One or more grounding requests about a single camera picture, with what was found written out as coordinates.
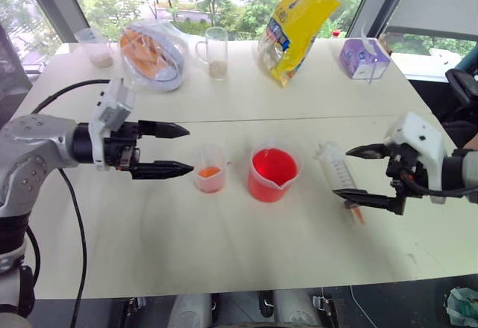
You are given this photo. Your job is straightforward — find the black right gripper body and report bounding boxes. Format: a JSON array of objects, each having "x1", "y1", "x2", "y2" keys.
[{"x1": 385, "y1": 142, "x2": 427, "y2": 195}]

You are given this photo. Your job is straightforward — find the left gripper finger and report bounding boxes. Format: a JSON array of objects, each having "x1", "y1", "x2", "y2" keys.
[
  {"x1": 137, "y1": 120, "x2": 190, "y2": 139},
  {"x1": 129, "y1": 160, "x2": 196, "y2": 181}
]

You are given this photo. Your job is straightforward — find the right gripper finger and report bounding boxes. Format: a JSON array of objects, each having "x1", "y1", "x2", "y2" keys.
[
  {"x1": 332, "y1": 188, "x2": 408, "y2": 217},
  {"x1": 345, "y1": 143, "x2": 391, "y2": 161}
]

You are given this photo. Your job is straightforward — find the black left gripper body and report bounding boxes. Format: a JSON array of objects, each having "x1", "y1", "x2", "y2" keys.
[{"x1": 102, "y1": 120, "x2": 143, "y2": 174}]

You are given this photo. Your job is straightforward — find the clear plastic syringe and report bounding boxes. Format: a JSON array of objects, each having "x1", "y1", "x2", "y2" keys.
[{"x1": 316, "y1": 140, "x2": 367, "y2": 226}]

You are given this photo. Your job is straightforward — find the small clear cup orange liquid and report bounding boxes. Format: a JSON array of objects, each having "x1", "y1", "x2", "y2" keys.
[{"x1": 193, "y1": 144, "x2": 227, "y2": 195}]

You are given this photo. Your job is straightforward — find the clear measuring cup with rice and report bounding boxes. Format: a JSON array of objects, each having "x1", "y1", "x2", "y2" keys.
[{"x1": 73, "y1": 28, "x2": 115, "y2": 69}]

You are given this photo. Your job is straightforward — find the beaker with red liquid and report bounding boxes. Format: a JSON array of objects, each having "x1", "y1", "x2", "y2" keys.
[{"x1": 247, "y1": 137, "x2": 304, "y2": 204}]

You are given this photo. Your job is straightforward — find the clear plastic bag orange contents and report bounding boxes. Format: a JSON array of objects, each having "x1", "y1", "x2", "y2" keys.
[{"x1": 118, "y1": 20, "x2": 190, "y2": 94}]

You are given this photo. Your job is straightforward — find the tall glass mug with grains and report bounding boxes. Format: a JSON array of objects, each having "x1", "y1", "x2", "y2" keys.
[{"x1": 194, "y1": 26, "x2": 229, "y2": 81}]

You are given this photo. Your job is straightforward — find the purple tissue pack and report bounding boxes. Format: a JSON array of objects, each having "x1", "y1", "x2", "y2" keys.
[{"x1": 338, "y1": 25, "x2": 391, "y2": 84}]

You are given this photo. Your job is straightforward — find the black office chair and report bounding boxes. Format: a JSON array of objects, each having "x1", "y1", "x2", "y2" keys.
[{"x1": 444, "y1": 67, "x2": 478, "y2": 120}]

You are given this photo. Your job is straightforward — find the white rounded robot leg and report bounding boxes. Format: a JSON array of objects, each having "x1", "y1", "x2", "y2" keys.
[
  {"x1": 169, "y1": 293, "x2": 214, "y2": 328},
  {"x1": 271, "y1": 289, "x2": 323, "y2": 328}
]

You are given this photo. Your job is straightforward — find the crumpled green white bag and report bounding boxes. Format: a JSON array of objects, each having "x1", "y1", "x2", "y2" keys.
[{"x1": 444, "y1": 286, "x2": 478, "y2": 328}]

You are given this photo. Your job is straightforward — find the yellow plastic snack bag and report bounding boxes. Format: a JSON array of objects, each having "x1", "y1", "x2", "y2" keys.
[{"x1": 258, "y1": 0, "x2": 354, "y2": 90}]

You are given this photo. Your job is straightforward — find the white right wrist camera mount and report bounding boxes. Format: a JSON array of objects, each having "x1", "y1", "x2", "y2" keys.
[{"x1": 384, "y1": 111, "x2": 447, "y2": 205}]

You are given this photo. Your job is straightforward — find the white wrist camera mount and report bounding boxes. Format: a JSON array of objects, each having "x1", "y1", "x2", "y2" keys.
[
  {"x1": 88, "y1": 77, "x2": 136, "y2": 171},
  {"x1": 384, "y1": 111, "x2": 447, "y2": 205}
]

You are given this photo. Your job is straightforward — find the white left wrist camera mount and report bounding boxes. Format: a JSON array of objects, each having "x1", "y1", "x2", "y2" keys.
[{"x1": 88, "y1": 77, "x2": 136, "y2": 171}]

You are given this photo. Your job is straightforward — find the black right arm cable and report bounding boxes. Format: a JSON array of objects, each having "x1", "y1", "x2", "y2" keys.
[{"x1": 400, "y1": 168, "x2": 478, "y2": 205}]

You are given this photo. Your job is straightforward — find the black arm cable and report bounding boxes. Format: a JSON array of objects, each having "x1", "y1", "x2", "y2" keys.
[
  {"x1": 400, "y1": 168, "x2": 478, "y2": 205},
  {"x1": 31, "y1": 78, "x2": 113, "y2": 328}
]

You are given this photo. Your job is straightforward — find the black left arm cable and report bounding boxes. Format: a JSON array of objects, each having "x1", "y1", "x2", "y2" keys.
[{"x1": 31, "y1": 78, "x2": 113, "y2": 328}]

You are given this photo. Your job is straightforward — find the thin white cable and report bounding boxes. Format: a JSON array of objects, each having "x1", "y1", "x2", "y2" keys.
[{"x1": 348, "y1": 285, "x2": 379, "y2": 328}]

